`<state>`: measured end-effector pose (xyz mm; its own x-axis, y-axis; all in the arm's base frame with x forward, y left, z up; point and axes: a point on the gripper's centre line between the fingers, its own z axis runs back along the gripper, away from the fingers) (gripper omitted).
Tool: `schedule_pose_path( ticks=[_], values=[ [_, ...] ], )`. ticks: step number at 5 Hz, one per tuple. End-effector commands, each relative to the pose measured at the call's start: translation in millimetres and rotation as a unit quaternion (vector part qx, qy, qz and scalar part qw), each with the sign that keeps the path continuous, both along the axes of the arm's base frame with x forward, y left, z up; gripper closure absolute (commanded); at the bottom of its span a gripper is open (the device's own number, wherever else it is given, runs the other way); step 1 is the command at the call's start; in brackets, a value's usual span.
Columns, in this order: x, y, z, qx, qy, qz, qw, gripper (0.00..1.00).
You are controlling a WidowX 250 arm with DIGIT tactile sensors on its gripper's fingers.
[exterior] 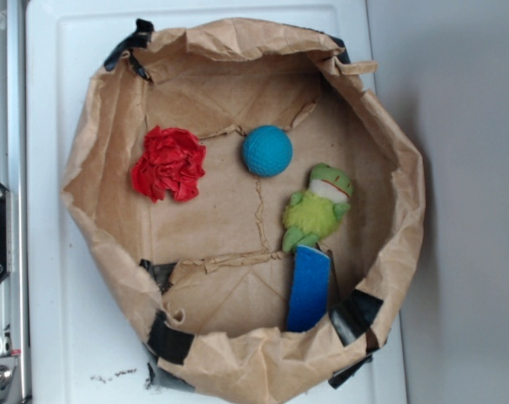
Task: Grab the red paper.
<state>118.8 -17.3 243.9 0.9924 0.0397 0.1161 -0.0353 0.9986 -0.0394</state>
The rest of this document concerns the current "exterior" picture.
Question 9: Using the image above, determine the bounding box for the red paper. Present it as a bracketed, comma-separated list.
[130, 126, 206, 202]

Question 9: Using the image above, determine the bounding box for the blue dimpled ball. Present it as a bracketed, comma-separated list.
[241, 125, 293, 177]

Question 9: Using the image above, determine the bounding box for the green plush frog toy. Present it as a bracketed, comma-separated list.
[281, 162, 353, 253]

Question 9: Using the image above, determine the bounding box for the brown paper bag container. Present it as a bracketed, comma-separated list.
[61, 19, 425, 403]

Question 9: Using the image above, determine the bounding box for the blue sponge block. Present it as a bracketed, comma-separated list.
[286, 245, 331, 332]

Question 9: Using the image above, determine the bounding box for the white plastic tray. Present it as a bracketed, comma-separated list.
[25, 3, 409, 404]

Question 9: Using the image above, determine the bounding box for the aluminium frame rail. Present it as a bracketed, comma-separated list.
[0, 0, 32, 403]

